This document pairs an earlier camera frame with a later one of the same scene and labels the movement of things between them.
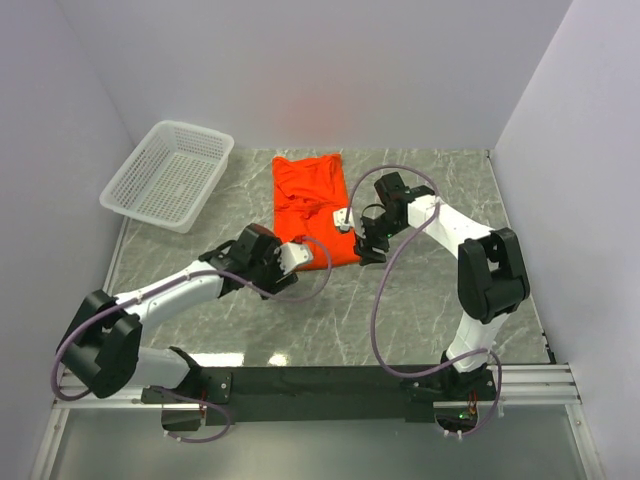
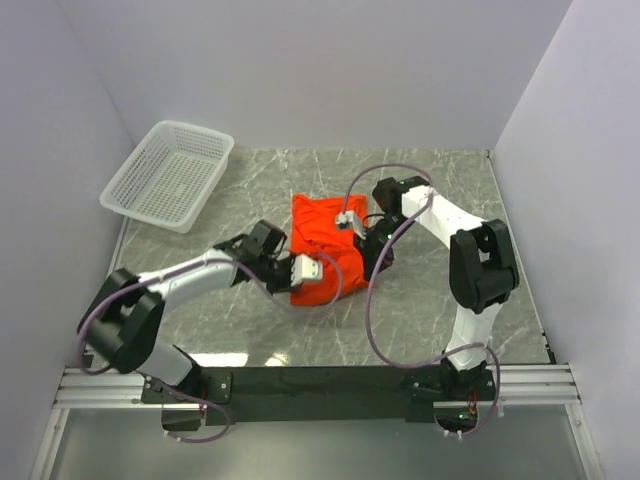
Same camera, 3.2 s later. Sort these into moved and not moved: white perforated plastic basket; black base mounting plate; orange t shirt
Moved: orange t shirt
Not moved: black base mounting plate; white perforated plastic basket
